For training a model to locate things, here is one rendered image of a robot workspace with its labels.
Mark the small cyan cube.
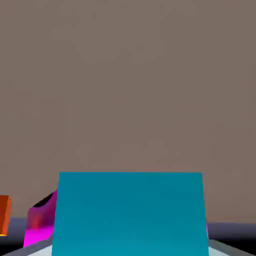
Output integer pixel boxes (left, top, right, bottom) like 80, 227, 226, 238
51, 171, 210, 256

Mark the small orange cube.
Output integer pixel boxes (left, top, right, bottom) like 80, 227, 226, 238
0, 194, 13, 237

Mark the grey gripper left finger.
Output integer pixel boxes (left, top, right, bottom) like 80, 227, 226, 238
0, 237, 54, 256

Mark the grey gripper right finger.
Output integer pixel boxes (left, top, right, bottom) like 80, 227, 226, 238
207, 238, 256, 256

